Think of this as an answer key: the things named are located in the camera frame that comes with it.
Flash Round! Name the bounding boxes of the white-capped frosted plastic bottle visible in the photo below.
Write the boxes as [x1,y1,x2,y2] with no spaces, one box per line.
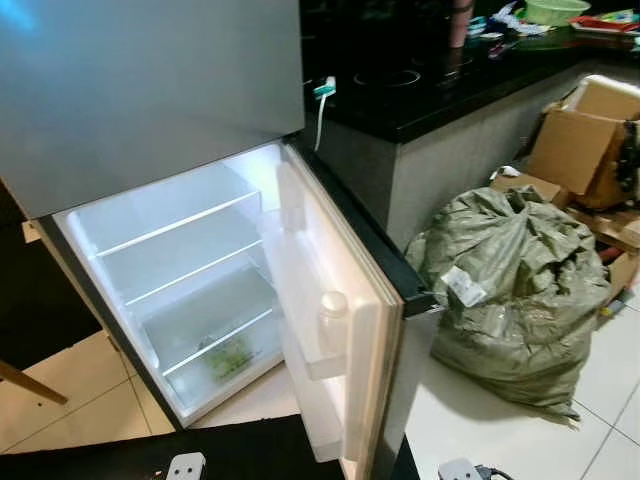
[317,290,352,363]

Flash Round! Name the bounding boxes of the fridge door with white shelves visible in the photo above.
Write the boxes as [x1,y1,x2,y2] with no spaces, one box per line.
[258,140,438,480]

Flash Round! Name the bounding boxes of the white-rimmed glass fridge shelf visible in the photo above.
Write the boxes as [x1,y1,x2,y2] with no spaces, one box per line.
[160,305,283,379]
[122,240,267,307]
[93,190,264,259]

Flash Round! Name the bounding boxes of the steel fridge body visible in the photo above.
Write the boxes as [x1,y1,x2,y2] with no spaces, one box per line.
[30,135,306,433]

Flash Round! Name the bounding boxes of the flat cardboard piece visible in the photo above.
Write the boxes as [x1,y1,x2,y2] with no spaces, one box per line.
[590,205,640,301]

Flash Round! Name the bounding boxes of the large open cardboard box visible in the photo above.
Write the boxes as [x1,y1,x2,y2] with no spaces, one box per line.
[525,75,640,211]

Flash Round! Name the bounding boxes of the small cardboard box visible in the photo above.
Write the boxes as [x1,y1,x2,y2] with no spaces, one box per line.
[488,170,571,209]

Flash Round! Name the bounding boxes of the large green woven sack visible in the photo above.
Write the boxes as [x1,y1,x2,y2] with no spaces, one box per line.
[405,186,613,421]

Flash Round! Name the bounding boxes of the red tray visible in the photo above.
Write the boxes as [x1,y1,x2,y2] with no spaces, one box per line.
[598,9,640,39]

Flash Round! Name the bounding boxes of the green plastic bowl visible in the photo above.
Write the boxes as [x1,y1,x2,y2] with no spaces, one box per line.
[522,0,593,27]

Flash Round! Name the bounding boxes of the white and blue wrapper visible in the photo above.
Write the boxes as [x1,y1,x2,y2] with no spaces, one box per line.
[487,3,549,39]

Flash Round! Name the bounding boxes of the dark pink cup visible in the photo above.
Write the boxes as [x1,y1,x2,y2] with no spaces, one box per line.
[449,0,476,49]

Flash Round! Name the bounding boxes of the green leafy vegetables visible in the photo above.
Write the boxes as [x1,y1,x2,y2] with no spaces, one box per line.
[205,338,253,379]

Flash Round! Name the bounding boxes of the steel freezer door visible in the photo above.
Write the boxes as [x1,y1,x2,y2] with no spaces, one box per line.
[0,0,306,221]

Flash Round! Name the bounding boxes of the black floor mat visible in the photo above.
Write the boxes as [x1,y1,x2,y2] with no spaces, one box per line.
[0,413,419,480]

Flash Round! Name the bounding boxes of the brown wooden stick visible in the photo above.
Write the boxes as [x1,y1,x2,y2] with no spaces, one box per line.
[0,360,69,406]

